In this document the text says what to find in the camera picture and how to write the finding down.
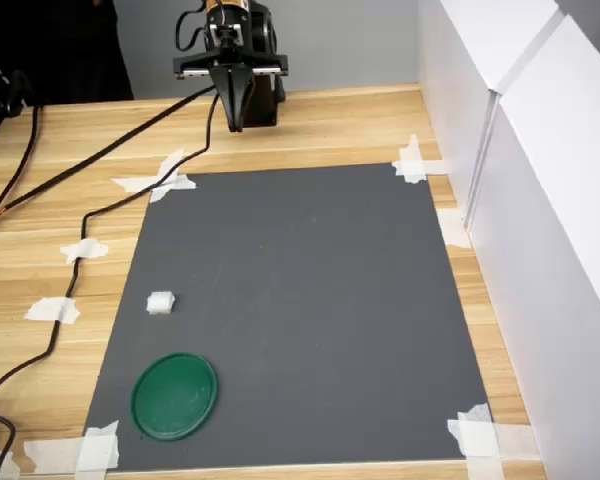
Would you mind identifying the thin black camera cable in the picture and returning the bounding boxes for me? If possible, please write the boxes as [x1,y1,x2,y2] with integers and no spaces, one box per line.
[0,93,220,407]

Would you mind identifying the small white plastic terminal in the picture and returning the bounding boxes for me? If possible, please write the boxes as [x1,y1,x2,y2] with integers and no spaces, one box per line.
[145,290,177,317]

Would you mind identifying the white tape crossed strips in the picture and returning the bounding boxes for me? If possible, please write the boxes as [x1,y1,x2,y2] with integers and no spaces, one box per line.
[446,403,542,480]
[110,148,198,204]
[390,133,454,185]
[23,419,122,475]

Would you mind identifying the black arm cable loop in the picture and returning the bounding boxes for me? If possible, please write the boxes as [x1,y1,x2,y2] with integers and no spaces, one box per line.
[174,8,209,53]

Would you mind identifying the round green lid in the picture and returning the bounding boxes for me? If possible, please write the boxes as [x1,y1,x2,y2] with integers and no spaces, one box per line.
[130,352,219,444]

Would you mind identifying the thick black cable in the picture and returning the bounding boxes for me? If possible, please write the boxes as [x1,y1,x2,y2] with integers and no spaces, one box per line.
[0,84,217,211]

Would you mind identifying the black cable with coloured wires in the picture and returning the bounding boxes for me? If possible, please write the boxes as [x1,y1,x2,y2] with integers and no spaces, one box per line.
[0,103,42,247]

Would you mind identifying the dark grey mat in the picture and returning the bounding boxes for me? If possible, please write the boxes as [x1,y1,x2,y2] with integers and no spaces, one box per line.
[82,162,494,472]

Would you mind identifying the white partition panel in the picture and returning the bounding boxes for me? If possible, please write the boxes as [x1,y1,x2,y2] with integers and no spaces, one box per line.
[465,13,600,480]
[418,0,567,232]

